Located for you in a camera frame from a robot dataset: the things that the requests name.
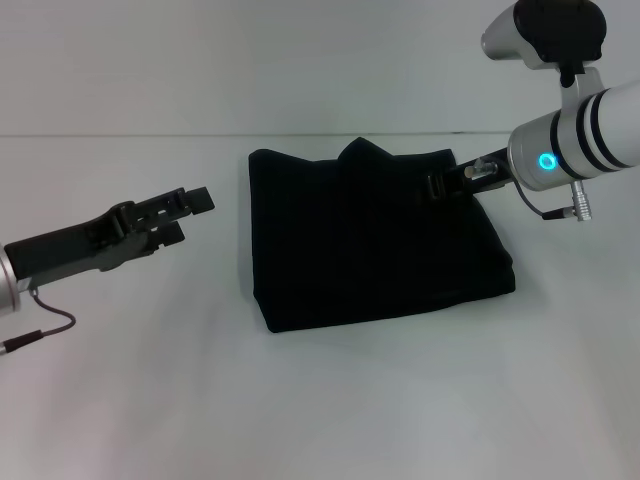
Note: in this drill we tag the black t-shirt with FREE print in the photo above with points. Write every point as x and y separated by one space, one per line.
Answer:
370 240

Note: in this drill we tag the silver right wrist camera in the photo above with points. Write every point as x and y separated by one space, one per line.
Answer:
540 35

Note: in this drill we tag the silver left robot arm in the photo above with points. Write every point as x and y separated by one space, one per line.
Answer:
7 285

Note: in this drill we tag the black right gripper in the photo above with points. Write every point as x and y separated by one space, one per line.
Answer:
492 172

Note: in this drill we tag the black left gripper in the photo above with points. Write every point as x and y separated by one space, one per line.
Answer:
65 255

